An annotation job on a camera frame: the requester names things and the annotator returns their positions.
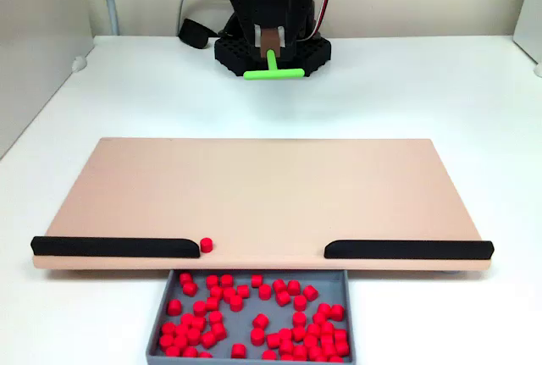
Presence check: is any red white black servo cable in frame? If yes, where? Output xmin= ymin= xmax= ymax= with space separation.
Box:
xmin=302 ymin=0 xmax=335 ymax=42

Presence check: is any thin white cable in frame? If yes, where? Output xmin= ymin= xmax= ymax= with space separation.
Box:
xmin=175 ymin=0 xmax=217 ymax=38

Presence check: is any beige rectangular board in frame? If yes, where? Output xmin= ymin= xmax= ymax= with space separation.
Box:
xmin=32 ymin=136 xmax=492 ymax=274

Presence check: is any black edge rail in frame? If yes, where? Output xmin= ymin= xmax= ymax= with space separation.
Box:
xmin=324 ymin=239 xmax=495 ymax=261
xmin=30 ymin=235 xmax=201 ymax=260

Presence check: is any green T pusher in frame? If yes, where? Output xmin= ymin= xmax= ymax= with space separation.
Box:
xmin=243 ymin=28 xmax=306 ymax=82

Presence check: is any grey rectangular tray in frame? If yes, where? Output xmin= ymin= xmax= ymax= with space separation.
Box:
xmin=145 ymin=269 xmax=356 ymax=365

